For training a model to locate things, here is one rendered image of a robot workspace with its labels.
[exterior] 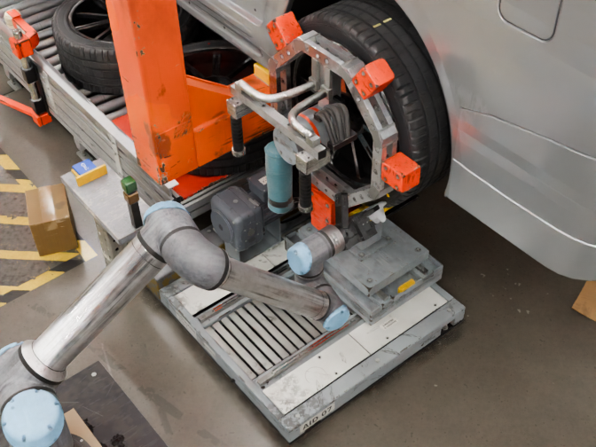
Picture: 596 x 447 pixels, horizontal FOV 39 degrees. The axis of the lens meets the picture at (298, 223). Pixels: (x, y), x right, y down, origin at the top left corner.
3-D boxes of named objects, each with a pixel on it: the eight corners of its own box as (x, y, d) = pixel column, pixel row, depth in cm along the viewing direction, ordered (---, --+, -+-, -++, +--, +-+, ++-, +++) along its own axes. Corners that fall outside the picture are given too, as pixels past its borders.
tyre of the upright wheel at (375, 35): (506, 143, 245) (392, -51, 246) (450, 176, 234) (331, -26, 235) (398, 201, 304) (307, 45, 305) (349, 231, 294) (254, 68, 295)
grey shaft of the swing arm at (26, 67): (53, 124, 397) (27, 32, 362) (43, 129, 394) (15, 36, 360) (44, 115, 402) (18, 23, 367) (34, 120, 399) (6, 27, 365)
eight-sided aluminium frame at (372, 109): (391, 227, 267) (403, 85, 229) (376, 236, 264) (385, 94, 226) (286, 145, 298) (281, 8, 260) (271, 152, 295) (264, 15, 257)
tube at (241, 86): (320, 90, 253) (320, 60, 245) (270, 115, 244) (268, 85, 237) (285, 66, 263) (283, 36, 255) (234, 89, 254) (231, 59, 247)
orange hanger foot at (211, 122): (311, 112, 322) (311, 33, 298) (199, 168, 299) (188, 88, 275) (285, 92, 331) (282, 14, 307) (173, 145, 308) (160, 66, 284)
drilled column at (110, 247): (142, 278, 332) (125, 199, 303) (121, 289, 327) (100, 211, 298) (129, 263, 338) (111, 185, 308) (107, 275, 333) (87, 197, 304)
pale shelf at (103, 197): (162, 223, 293) (160, 217, 291) (120, 246, 286) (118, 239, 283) (102, 163, 318) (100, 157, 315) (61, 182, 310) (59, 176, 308)
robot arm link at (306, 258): (285, 265, 257) (283, 242, 250) (316, 247, 263) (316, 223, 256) (303, 283, 252) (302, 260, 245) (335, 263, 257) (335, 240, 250)
